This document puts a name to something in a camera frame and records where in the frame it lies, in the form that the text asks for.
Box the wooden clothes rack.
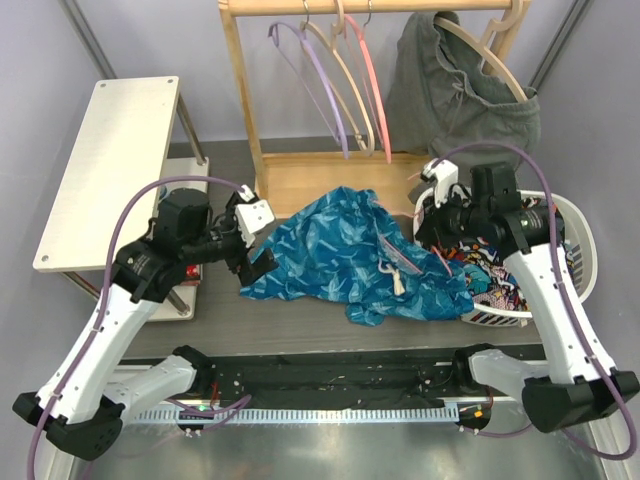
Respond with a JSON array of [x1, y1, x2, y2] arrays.
[[218, 1, 530, 218]]

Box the pink wire hanger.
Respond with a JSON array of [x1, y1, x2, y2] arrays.
[[382, 170, 453, 277]]

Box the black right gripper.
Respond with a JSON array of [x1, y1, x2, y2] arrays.
[[417, 187, 490, 251]]

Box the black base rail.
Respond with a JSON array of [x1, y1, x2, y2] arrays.
[[154, 347, 514, 409]]

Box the purple plastic hanger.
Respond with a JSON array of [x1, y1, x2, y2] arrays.
[[267, 22, 354, 161]]

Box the white slotted cable duct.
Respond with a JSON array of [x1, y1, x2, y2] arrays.
[[133, 403, 459, 426]]

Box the blue patterned shorts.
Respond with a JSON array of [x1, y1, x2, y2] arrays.
[[240, 187, 474, 327]]

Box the red colourful book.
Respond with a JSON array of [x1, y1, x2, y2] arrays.
[[182, 265, 202, 286]]

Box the beige wooden hanger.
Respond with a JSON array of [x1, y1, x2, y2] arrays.
[[299, 1, 376, 159]]

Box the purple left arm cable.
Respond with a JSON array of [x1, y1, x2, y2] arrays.
[[25, 175, 259, 480]]

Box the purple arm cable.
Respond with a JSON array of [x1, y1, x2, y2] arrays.
[[25, 175, 259, 480], [434, 143, 636, 461]]

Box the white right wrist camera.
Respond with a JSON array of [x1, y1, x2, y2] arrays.
[[421, 158, 458, 208]]

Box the white two-tier side table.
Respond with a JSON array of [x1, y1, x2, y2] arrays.
[[33, 76, 209, 300]]

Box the light wooden hanger with shorts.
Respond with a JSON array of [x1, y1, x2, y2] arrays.
[[434, 0, 528, 103]]

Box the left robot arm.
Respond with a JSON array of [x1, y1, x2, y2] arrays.
[[13, 187, 277, 461]]

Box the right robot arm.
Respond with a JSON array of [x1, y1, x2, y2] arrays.
[[416, 159, 639, 433]]

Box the colourful patterned clothes in basket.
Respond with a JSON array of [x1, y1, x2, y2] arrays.
[[414, 194, 567, 312]]

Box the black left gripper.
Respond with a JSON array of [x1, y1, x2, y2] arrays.
[[182, 193, 279, 284]]

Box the white laundry basket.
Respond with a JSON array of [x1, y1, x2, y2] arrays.
[[413, 189, 598, 328]]

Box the grey shorts on hanger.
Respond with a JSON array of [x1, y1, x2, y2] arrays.
[[384, 11, 541, 158]]

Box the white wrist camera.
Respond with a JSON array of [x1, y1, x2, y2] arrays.
[[234, 185, 275, 248], [421, 158, 458, 208]]

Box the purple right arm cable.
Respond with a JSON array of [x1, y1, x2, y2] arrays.
[[434, 143, 636, 461]]

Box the pink plastic hanger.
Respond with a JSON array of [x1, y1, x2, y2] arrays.
[[344, 14, 392, 165]]

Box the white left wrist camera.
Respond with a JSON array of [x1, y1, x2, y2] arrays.
[[234, 185, 275, 248]]

